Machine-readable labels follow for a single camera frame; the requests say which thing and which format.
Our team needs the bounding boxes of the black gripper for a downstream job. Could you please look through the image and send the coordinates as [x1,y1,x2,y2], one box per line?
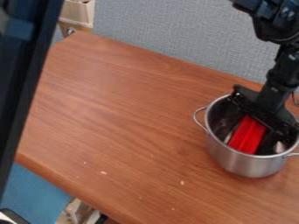
[212,80,299,156]

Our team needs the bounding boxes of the red plastic block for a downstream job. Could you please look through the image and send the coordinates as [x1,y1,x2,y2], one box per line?
[228,115,266,155]

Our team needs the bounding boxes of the stainless steel pot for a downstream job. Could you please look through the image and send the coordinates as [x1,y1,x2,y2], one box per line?
[192,95,299,178]

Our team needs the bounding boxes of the dark blue arm link foreground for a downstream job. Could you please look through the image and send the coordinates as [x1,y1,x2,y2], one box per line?
[0,0,64,199]

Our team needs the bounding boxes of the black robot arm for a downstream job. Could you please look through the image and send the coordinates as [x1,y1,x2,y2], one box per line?
[226,0,299,155]

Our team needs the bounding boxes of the dark object bottom corner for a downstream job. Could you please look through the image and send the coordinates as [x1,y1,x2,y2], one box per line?
[0,208,30,224]

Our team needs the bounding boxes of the light wooden furniture piece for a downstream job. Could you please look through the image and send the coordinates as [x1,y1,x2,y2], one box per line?
[58,0,96,37]

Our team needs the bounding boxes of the wooden frame under table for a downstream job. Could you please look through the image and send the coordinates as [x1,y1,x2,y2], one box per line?
[54,199,100,224]

